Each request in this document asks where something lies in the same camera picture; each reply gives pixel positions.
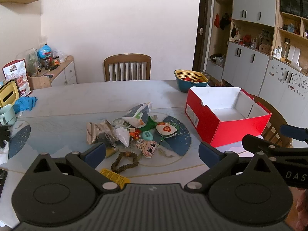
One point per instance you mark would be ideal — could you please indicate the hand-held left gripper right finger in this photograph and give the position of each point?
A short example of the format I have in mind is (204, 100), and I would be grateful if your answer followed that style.
(208, 155)

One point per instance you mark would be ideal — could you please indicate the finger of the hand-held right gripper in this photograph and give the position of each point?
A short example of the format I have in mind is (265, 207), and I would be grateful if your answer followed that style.
(255, 142)
(292, 131)

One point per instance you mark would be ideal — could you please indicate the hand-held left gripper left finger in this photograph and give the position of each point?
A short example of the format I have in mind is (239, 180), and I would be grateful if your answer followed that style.
(96, 154)

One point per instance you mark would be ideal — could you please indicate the silver foil snack packet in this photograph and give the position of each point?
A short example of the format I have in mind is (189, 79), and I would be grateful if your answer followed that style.
(95, 131)

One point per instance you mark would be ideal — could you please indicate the red cardboard box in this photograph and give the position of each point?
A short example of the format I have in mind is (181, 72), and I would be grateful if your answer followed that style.
(228, 130)

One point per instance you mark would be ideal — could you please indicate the clear plastic bag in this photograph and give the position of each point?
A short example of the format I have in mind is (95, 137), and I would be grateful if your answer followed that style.
(122, 134)

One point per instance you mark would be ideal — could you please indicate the mint correction tape dispenser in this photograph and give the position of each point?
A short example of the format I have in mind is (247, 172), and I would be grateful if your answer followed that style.
(118, 121)

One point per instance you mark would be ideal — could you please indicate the white round plush pouch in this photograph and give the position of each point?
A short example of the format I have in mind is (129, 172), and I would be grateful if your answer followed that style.
(166, 129)

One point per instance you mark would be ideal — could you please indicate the white blue green pouch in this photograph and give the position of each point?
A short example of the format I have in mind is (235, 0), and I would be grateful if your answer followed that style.
(139, 114)

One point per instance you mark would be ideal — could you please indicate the person's right hand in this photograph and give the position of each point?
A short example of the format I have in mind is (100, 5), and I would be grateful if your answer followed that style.
(302, 207)

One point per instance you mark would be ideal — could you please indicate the wooden round-back chair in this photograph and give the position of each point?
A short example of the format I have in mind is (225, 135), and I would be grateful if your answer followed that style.
(276, 120)

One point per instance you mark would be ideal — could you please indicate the yellow sachet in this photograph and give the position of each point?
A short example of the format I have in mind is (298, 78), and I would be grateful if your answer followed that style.
(115, 176)

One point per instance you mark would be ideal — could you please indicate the dark blue speckled placemat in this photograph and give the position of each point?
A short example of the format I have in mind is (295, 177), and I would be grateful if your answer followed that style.
(20, 137)
(180, 142)

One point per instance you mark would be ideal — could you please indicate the green packet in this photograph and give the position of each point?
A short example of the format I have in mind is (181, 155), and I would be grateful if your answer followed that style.
(150, 122)

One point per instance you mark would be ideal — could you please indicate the blue and yellow colander basket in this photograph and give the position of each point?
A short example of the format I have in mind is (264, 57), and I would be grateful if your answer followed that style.
(185, 85)

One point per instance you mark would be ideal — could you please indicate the pile of strawberries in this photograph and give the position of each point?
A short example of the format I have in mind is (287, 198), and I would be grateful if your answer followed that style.
(190, 78)

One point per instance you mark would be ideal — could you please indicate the white wooden-top sideboard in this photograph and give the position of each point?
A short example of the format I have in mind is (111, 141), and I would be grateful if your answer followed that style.
(65, 73)

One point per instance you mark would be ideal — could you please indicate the wooden slat-back chair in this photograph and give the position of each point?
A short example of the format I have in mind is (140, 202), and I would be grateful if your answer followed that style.
(127, 67)

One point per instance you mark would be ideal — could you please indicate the white tissue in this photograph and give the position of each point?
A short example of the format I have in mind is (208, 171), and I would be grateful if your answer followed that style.
(3, 155)

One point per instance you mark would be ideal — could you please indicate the mint green mug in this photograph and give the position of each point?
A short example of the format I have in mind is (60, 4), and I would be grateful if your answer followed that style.
(7, 115)

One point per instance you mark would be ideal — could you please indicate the jar with dark lid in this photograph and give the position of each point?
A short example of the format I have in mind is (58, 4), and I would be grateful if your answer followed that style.
(55, 61)

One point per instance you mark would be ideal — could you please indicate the yellow lidded container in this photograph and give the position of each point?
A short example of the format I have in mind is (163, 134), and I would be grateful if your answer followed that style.
(8, 93)

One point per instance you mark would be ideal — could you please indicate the red and white snack bag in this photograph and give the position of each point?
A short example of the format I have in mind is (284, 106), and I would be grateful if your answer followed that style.
(16, 72)

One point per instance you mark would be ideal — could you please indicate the blue round bag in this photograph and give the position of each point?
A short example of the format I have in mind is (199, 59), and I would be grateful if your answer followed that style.
(44, 51)

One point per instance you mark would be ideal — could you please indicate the dark brown door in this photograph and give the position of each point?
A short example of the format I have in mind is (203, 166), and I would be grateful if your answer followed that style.
(202, 28)

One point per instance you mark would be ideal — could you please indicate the black hanging bag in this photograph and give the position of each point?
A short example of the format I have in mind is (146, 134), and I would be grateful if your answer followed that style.
(225, 20)

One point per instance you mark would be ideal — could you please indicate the red hanging bag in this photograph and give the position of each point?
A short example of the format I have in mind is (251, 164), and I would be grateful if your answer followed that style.
(217, 20)

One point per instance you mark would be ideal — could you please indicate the white wall cabinet unit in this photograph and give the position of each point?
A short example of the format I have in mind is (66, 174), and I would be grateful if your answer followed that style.
(252, 2)

